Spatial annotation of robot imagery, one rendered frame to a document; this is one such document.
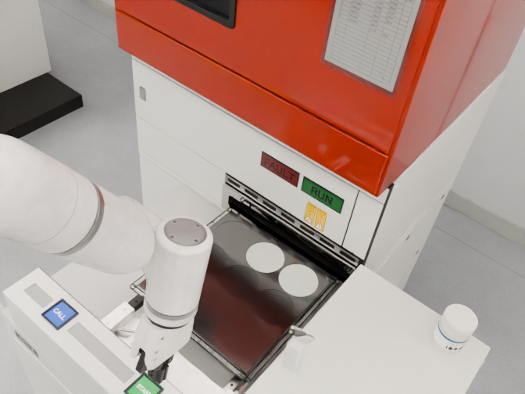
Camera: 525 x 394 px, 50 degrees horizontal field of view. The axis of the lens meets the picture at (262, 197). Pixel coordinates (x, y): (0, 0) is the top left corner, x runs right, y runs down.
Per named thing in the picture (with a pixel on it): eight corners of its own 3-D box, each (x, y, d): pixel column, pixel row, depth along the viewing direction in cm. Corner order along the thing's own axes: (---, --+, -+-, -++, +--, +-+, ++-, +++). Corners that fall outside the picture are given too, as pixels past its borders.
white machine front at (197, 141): (144, 150, 182) (137, 39, 154) (355, 291, 150) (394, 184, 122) (137, 155, 180) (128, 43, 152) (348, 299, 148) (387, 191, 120)
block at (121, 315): (126, 307, 132) (124, 300, 130) (135, 315, 131) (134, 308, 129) (98, 329, 128) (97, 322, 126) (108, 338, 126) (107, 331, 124)
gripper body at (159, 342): (176, 277, 93) (167, 322, 100) (130, 307, 86) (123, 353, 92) (209, 302, 90) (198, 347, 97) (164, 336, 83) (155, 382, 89)
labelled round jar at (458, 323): (439, 321, 128) (453, 297, 122) (467, 339, 126) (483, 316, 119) (425, 342, 124) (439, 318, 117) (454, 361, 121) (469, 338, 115)
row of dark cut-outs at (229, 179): (226, 180, 157) (226, 173, 155) (358, 264, 140) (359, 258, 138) (225, 180, 157) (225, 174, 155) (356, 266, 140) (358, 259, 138)
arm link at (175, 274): (130, 286, 86) (168, 324, 82) (139, 220, 79) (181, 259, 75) (173, 266, 92) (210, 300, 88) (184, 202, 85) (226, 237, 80)
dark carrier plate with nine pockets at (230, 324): (231, 211, 156) (231, 210, 156) (333, 280, 143) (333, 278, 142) (137, 285, 135) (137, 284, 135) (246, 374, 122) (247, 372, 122)
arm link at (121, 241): (-17, 189, 65) (126, 252, 92) (58, 270, 58) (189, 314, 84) (34, 129, 66) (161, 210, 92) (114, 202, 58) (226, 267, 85)
